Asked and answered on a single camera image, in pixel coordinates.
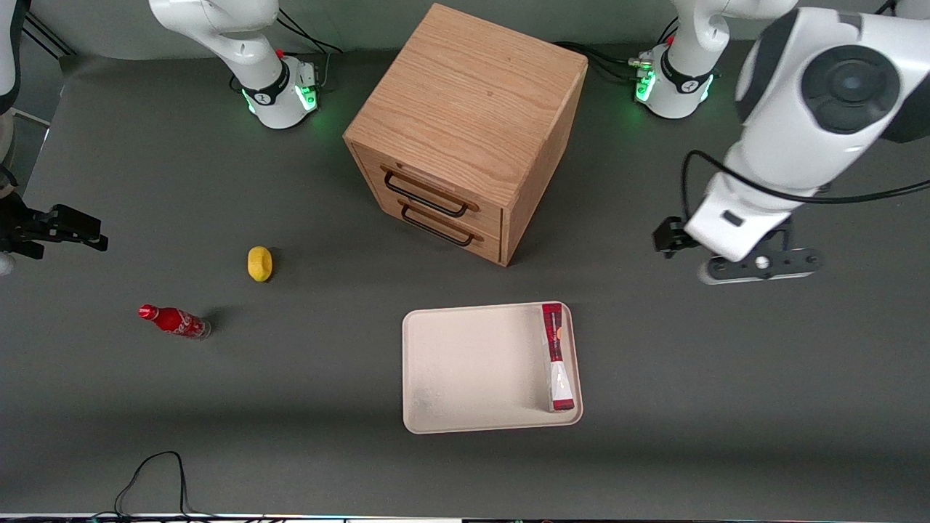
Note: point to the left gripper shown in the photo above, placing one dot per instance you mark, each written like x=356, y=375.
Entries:
x=669, y=236

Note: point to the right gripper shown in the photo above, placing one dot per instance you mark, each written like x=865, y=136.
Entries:
x=29, y=226

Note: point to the red cookie box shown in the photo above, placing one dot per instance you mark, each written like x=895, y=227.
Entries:
x=558, y=363

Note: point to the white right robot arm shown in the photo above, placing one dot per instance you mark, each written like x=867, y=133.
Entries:
x=247, y=43

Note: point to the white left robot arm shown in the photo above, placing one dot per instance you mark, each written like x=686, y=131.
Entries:
x=792, y=109

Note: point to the beige rectangular tray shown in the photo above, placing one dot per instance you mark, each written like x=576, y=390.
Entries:
x=472, y=367

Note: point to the red cola bottle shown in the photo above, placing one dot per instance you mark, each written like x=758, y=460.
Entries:
x=174, y=320

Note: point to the narrow wooden drawer front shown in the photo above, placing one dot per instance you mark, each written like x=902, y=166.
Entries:
x=491, y=245

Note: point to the wide wooden drawer front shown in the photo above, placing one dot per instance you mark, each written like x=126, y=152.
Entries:
x=488, y=218

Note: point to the black diagonal strut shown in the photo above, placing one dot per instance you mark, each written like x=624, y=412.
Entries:
x=49, y=38

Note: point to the yellow lemon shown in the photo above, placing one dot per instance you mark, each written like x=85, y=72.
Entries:
x=259, y=264

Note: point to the wooden two-drawer cabinet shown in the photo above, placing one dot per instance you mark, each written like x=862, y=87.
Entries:
x=465, y=102

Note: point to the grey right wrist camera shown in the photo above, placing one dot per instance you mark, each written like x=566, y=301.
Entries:
x=5, y=263

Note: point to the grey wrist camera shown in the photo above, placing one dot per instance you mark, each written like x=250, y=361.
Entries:
x=763, y=265
x=5, y=263

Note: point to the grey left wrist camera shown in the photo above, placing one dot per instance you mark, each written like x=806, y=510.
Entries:
x=763, y=265

